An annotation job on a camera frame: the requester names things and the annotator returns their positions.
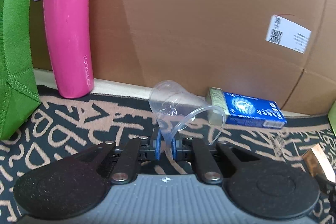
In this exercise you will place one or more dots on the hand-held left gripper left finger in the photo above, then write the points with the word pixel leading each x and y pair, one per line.
pixel 157 146

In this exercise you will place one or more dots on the blue flat box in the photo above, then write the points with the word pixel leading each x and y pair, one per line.
pixel 252 108

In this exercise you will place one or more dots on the olive small box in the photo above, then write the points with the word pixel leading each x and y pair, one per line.
pixel 215 99

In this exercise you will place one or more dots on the large brown cardboard sheet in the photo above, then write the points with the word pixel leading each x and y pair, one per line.
pixel 197 16

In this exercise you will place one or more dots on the light green cardboard box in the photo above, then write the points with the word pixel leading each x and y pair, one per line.
pixel 332 120

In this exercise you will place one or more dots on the pink thermos bottle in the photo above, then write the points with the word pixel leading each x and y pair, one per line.
pixel 67 29

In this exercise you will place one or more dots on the clear plastic cup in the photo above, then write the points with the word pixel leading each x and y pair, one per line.
pixel 173 103

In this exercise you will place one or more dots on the copper brown box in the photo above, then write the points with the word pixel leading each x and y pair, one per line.
pixel 319 161

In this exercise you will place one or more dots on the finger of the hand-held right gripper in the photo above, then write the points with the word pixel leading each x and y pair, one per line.
pixel 328 186

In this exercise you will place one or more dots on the black patterned mat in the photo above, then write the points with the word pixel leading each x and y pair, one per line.
pixel 78 121

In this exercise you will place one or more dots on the white shipping label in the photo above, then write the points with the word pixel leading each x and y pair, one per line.
pixel 288 33

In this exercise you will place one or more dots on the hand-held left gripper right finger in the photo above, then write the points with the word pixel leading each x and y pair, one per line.
pixel 173 150

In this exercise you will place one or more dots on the green tote bag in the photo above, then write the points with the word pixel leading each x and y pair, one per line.
pixel 13 43

